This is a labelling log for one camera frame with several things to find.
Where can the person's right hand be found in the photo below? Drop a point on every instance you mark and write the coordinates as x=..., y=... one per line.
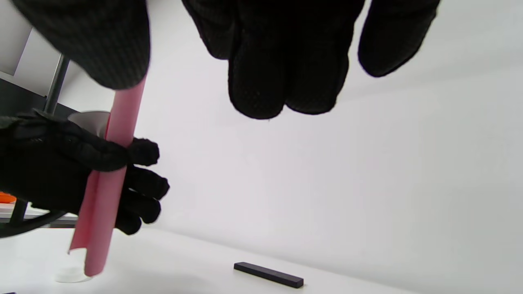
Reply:
x=286, y=49

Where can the person's left hand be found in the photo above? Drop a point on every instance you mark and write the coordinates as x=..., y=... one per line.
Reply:
x=49, y=163

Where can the pink paper sheet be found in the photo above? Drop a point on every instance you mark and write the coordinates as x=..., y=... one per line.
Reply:
x=104, y=204

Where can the white plastic tube cap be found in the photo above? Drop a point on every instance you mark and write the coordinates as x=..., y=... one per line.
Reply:
x=69, y=277

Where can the black rectangular paperweight bar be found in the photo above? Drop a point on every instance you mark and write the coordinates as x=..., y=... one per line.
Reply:
x=269, y=275

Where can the small orange object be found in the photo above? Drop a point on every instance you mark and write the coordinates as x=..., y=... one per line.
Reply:
x=6, y=198

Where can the grey left hand controller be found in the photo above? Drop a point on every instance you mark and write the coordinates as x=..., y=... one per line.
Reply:
x=88, y=120

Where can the grey metal stand pole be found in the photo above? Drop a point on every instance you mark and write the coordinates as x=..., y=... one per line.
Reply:
x=55, y=87

